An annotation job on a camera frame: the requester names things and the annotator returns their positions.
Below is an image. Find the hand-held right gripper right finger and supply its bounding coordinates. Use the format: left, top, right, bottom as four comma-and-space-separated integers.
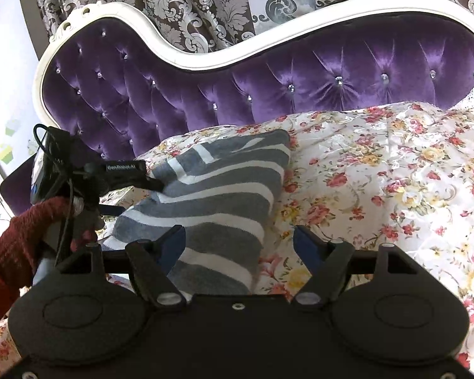
292, 225, 419, 310

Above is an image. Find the brown damask curtain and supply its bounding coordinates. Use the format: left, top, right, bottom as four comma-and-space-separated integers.
29, 0, 474, 54

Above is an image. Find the person's left hand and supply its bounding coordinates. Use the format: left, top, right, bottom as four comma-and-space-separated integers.
72, 227, 100, 249

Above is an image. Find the floral blanket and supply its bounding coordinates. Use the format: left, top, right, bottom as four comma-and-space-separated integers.
0, 100, 474, 370

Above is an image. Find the grey white striped sweater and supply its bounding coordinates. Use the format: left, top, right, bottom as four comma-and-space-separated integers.
100, 128, 293, 297

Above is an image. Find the purple tufted sofa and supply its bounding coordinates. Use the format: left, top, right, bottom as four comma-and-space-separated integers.
0, 0, 474, 216

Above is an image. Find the grey damask sheer curtain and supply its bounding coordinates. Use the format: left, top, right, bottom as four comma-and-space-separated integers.
241, 0, 320, 36

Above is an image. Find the black cable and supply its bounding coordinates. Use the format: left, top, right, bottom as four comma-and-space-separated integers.
32, 123, 83, 263

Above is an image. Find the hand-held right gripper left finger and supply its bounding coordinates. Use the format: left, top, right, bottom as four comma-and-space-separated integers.
53, 225, 188, 310

